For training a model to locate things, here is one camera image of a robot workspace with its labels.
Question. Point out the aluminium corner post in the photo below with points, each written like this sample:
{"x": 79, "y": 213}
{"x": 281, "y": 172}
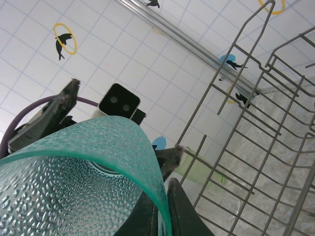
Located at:
{"x": 187, "y": 40}

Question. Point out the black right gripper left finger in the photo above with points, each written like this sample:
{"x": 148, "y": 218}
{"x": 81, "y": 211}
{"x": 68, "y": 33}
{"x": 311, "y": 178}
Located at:
{"x": 140, "y": 218}

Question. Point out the black fish blue spot decal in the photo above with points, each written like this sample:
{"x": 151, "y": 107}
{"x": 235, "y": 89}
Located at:
{"x": 227, "y": 59}

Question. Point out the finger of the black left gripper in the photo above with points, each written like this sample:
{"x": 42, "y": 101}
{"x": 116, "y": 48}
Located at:
{"x": 171, "y": 159}
{"x": 56, "y": 115}

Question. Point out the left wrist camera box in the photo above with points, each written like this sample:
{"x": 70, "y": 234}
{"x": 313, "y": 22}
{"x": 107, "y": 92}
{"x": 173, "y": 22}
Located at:
{"x": 118, "y": 100}

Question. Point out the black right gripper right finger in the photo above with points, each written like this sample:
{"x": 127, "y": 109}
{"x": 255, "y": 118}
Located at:
{"x": 184, "y": 216}

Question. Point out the green translucent plastic cup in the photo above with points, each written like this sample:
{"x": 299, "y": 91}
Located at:
{"x": 194, "y": 164}

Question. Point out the teal textured plastic cup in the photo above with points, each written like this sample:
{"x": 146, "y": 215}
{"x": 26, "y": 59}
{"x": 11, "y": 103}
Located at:
{"x": 73, "y": 172}

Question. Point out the clear round plastic cup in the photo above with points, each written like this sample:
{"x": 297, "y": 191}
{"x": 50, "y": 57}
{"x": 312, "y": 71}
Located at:
{"x": 237, "y": 206}

